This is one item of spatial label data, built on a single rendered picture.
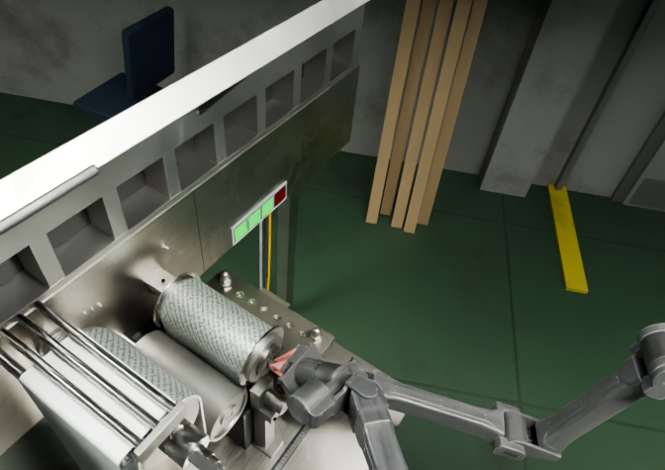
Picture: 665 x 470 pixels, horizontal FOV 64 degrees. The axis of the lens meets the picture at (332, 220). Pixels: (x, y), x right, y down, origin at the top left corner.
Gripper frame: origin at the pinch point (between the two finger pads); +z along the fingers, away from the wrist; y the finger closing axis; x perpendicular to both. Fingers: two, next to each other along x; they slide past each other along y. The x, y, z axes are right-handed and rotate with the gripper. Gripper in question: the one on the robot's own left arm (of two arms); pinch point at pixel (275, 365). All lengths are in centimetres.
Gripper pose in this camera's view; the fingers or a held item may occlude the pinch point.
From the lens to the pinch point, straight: 116.8
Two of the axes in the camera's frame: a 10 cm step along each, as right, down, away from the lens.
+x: -4.2, -8.2, -3.8
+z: -7.1, 0.4, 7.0
